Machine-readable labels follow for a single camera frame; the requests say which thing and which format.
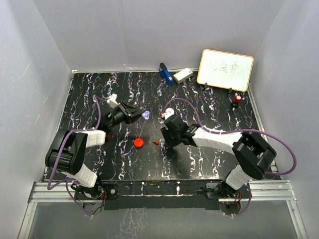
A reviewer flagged purple earbud charging case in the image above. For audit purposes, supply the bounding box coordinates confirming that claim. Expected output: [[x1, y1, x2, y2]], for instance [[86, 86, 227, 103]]
[[142, 111, 150, 120]]

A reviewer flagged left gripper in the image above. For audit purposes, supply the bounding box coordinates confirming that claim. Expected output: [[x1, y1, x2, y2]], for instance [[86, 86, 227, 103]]
[[108, 102, 146, 129]]

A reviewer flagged white cardboard box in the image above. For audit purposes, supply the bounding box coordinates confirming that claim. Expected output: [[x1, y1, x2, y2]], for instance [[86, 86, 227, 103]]
[[173, 68, 193, 84]]

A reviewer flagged small whiteboard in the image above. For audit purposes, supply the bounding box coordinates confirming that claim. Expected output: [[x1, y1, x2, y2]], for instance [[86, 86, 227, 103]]
[[196, 49, 254, 92]]

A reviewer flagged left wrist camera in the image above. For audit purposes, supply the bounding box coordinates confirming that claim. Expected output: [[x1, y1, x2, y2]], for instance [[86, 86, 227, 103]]
[[107, 94, 119, 109]]

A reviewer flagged red stamp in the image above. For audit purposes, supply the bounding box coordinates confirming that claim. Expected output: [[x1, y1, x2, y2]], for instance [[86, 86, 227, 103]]
[[231, 95, 242, 109]]

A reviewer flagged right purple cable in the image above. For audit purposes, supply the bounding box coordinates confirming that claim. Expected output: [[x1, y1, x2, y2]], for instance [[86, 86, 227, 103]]
[[161, 98, 298, 220]]

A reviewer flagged white earbud charging case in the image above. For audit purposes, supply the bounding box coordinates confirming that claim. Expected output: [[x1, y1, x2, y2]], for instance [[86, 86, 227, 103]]
[[165, 108, 174, 115]]

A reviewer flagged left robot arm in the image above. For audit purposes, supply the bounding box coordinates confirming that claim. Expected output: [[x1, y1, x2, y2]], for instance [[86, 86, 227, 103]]
[[45, 102, 145, 199]]

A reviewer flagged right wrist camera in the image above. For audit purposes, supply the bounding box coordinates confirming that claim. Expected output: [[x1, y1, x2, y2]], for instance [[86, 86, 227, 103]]
[[160, 112, 174, 120]]

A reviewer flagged aluminium frame rail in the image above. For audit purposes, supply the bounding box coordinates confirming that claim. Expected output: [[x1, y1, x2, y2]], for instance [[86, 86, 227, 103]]
[[18, 195, 307, 239]]

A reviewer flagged blue stapler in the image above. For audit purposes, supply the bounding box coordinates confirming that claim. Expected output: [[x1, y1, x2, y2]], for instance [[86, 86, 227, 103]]
[[159, 63, 174, 85]]

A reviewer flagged red earbud charging case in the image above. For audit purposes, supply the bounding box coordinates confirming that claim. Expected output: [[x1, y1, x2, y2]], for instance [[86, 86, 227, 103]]
[[134, 138, 144, 148]]

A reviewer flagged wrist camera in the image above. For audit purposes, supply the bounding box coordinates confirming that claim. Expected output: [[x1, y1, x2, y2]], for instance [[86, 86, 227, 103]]
[[107, 94, 119, 109], [160, 112, 174, 120]]

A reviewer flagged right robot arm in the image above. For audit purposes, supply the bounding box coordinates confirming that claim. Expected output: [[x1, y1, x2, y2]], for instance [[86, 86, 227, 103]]
[[161, 114, 277, 198]]

